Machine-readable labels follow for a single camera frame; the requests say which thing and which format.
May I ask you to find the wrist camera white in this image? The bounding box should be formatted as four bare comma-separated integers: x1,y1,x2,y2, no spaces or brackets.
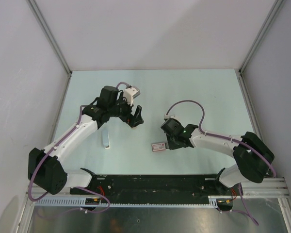
123,86,140,106
163,114,178,120

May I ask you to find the light blue stapler cover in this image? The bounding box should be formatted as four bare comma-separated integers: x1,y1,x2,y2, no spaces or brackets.
102,129,110,149

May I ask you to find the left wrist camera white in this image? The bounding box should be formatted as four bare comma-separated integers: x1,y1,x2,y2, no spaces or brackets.
123,86,140,106

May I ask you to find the aluminium rail frame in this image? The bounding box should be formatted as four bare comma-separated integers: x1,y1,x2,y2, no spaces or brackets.
32,178,290,198

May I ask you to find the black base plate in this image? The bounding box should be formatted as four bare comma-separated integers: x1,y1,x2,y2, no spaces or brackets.
70,174,239,205

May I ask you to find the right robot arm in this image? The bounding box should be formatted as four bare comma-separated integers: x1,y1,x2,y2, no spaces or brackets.
161,116,275,195

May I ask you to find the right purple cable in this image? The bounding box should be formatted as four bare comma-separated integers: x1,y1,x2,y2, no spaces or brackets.
164,100,277,226

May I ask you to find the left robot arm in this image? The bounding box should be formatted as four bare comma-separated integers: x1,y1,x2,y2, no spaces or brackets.
28,84,144,195

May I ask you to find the grey cable duct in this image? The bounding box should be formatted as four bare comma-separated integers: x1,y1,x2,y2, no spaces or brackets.
33,196,219,208

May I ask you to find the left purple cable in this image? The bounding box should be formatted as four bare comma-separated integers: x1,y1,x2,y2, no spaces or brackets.
28,81,131,219

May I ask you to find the purple cable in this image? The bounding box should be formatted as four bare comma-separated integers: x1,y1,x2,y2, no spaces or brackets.
164,100,277,226
28,81,131,219

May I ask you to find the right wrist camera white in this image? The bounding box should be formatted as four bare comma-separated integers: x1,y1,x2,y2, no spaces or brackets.
163,114,178,120

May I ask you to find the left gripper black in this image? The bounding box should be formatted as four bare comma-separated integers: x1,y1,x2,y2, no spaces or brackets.
109,92,144,128

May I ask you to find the red staple box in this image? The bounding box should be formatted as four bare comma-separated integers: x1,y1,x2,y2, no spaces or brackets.
151,142,167,152

